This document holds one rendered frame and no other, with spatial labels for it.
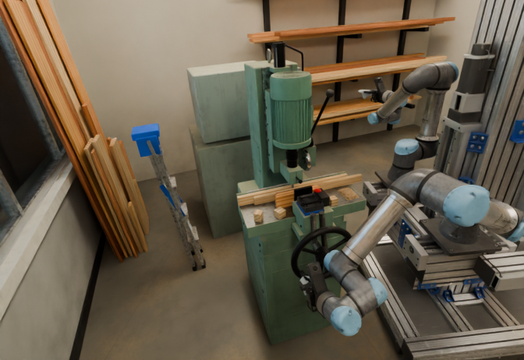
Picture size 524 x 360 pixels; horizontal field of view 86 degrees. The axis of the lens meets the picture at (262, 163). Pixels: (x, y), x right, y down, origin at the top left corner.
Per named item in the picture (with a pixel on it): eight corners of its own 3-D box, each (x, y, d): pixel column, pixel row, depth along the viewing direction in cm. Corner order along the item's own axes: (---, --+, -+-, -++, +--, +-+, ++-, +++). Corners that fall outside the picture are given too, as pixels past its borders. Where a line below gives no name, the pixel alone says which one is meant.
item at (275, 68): (274, 84, 129) (272, 44, 121) (269, 81, 135) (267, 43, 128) (291, 82, 130) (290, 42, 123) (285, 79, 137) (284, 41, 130)
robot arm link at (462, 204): (497, 199, 115) (430, 166, 87) (542, 220, 103) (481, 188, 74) (479, 224, 118) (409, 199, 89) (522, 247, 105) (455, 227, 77)
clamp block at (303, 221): (302, 234, 123) (302, 218, 119) (292, 217, 135) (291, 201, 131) (334, 227, 126) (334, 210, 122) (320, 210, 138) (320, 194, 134)
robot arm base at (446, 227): (462, 220, 133) (468, 202, 128) (487, 242, 119) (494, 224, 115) (430, 223, 132) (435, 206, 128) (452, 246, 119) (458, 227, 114)
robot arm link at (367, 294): (362, 262, 92) (335, 281, 90) (390, 289, 83) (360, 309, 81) (365, 277, 96) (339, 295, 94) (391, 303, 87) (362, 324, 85)
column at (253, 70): (263, 198, 163) (253, 68, 131) (253, 180, 182) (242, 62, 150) (299, 190, 168) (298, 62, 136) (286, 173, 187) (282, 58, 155)
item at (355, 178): (254, 205, 140) (254, 198, 138) (253, 202, 142) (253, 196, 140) (361, 181, 153) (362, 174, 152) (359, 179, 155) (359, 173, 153)
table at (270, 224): (253, 253, 120) (251, 242, 117) (238, 212, 146) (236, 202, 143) (377, 220, 133) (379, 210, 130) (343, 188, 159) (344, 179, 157)
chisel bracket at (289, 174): (289, 188, 137) (289, 172, 133) (280, 174, 149) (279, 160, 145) (303, 185, 138) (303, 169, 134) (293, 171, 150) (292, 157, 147)
